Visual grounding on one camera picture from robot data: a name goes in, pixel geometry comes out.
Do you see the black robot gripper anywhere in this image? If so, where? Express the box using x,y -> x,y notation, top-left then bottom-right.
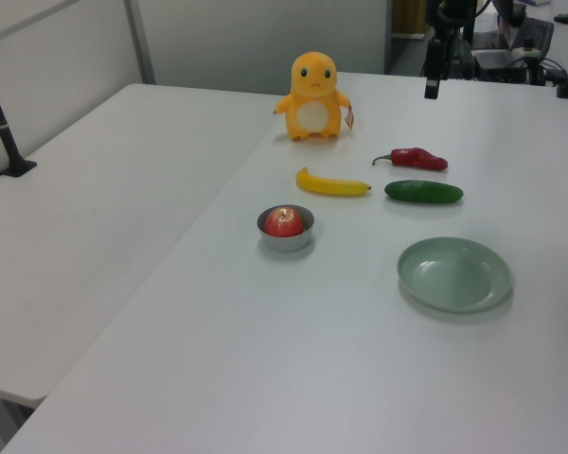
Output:
424,26 -> 458,100

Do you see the yellow banana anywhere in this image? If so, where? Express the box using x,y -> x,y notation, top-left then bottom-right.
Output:
295,166 -> 373,198

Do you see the green plastic plate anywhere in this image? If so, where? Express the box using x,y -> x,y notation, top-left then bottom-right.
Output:
397,236 -> 515,313

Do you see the red chili pepper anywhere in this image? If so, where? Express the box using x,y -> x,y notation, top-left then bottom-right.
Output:
371,147 -> 449,172

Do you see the green cucumber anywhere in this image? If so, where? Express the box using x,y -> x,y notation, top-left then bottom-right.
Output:
383,180 -> 465,206

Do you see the black keyboard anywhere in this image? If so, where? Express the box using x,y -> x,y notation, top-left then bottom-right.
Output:
513,17 -> 556,61

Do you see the orange plush dinosaur toy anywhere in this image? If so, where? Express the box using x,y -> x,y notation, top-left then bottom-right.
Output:
271,50 -> 352,143

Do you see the red apple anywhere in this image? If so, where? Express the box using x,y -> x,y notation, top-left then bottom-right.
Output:
264,205 -> 306,237

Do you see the small metal bowl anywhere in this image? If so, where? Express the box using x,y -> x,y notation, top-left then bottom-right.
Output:
257,204 -> 315,253

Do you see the black camera stand pole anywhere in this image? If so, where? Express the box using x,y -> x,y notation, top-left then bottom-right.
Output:
0,49 -> 38,178

